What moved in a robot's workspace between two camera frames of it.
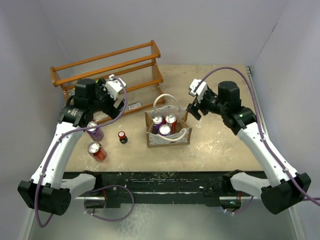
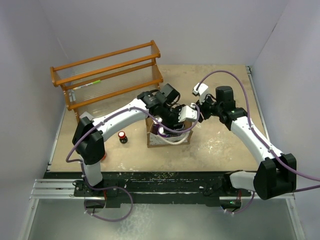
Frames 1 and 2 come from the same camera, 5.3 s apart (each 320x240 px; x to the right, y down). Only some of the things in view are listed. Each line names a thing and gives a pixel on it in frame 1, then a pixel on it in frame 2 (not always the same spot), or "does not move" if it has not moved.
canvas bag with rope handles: [182, 136] does not move
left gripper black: [99, 90] → [170, 125]
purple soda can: [165, 130] does not move
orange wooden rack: [126, 80] does not move
